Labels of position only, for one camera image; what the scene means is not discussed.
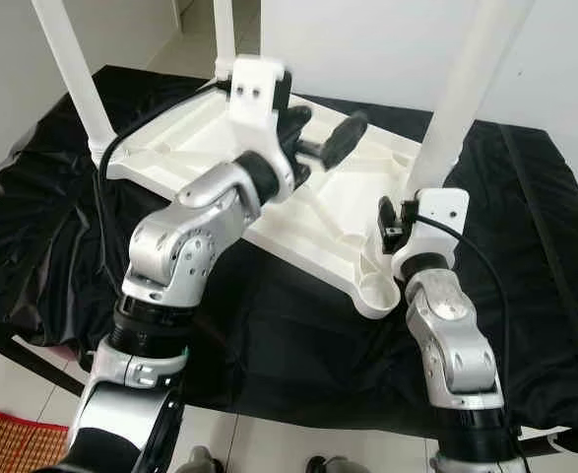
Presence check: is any grey robot foot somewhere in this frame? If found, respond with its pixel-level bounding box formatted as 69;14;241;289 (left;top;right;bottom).
306;453;368;473
175;445;221;473

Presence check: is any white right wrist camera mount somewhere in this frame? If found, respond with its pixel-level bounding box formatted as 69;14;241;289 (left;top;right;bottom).
392;189;469;282

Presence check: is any grey right robot foot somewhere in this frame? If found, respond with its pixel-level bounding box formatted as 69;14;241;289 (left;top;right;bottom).
306;453;368;473

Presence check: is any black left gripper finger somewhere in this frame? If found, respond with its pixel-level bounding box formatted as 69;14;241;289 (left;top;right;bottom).
281;103;314;154
320;110;370;170

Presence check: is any white plastic children table top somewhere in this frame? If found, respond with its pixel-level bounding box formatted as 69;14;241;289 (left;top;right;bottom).
101;74;467;321

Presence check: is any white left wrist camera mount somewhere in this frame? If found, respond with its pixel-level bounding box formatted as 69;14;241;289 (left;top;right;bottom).
227;57;294;193

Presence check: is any grey left robot foot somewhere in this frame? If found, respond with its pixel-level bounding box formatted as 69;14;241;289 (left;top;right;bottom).
175;445;221;473

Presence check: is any black metal table bar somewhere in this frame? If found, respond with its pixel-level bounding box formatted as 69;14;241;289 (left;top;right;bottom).
0;335;88;395
520;434;575;456

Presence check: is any red woven mat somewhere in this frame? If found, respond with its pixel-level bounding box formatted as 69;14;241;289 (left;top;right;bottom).
0;406;68;473

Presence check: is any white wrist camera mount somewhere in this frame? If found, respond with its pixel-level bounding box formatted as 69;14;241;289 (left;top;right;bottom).
392;189;469;282
227;57;294;193

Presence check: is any black table cloth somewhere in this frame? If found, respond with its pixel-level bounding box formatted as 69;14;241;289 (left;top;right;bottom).
0;64;578;435

